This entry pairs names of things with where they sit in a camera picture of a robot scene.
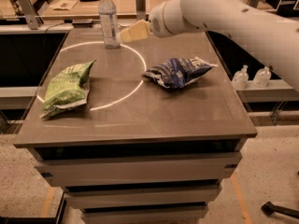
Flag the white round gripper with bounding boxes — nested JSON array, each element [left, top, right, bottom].
[[119, 0, 200, 43]]

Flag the clear plastic water bottle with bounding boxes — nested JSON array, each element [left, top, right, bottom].
[[98, 0, 120, 49]]

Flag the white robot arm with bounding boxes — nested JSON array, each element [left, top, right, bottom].
[[117, 0, 299, 91]]

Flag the blue chip bag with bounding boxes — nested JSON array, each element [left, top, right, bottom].
[[144, 57, 217, 89]]

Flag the green rice chip bag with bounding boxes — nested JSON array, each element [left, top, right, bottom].
[[40, 61, 94, 119]]

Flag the left hand sanitizer bottle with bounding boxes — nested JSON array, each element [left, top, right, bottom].
[[232, 64, 249, 91]]

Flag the hand sanitizer bottle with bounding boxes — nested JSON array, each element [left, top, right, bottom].
[[253, 66, 271, 88], [232, 64, 249, 91]]

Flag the right hand sanitizer bottle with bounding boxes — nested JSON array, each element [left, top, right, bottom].
[[253, 66, 271, 88]]

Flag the brown paper note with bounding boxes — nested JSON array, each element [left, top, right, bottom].
[[51, 0, 77, 10]]

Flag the grey drawer cabinet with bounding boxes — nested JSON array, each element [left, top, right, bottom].
[[15, 28, 256, 224]]

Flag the black chair leg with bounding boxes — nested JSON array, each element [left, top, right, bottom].
[[262, 202, 299, 219]]

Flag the middle metal bracket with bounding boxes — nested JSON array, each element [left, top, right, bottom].
[[135, 0, 147, 21]]

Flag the left metal bracket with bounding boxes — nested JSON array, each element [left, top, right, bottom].
[[18, 0, 43, 30]]

